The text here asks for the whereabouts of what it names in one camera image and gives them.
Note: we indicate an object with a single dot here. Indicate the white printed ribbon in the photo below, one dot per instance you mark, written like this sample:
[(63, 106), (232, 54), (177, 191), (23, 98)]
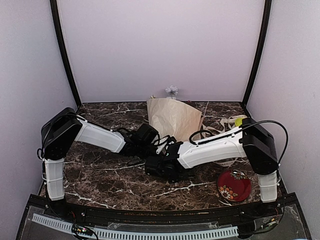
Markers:
[(219, 117)]

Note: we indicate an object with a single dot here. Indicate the beige wrapping paper sheet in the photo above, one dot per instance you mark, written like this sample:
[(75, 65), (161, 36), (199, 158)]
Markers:
[(174, 118)]

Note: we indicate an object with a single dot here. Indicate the red floral plate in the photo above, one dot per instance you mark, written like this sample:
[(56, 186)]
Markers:
[(234, 185)]

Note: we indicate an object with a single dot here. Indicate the black frame post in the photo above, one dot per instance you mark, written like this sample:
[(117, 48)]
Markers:
[(63, 51), (258, 53)]

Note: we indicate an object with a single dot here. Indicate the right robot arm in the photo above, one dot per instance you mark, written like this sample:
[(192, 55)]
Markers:
[(249, 140)]

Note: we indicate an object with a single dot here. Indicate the yellow-green cup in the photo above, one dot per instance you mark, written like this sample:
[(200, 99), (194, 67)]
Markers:
[(238, 122)]

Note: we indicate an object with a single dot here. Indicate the blue fake flower stem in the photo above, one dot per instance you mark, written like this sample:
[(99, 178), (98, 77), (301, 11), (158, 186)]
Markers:
[(172, 92)]

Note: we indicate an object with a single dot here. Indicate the black front table rail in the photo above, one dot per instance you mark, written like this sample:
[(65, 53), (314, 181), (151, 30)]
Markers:
[(236, 214)]

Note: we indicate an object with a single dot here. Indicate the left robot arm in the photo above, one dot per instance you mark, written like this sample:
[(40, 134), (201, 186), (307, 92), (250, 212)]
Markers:
[(68, 129)]

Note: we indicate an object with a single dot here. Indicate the right black frame post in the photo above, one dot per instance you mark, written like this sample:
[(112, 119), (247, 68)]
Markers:
[(258, 53)]

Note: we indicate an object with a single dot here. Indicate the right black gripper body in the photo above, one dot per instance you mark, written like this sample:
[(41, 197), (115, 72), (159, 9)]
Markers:
[(175, 180)]

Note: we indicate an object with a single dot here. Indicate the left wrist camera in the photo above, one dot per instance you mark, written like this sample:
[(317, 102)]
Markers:
[(161, 143)]

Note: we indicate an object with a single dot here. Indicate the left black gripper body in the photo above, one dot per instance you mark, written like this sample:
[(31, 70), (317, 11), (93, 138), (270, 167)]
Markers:
[(144, 152)]

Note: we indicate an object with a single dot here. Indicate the left black frame post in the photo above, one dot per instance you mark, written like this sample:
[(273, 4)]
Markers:
[(63, 51)]

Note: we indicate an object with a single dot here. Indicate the white slotted cable duct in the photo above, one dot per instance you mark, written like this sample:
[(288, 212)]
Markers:
[(121, 231)]

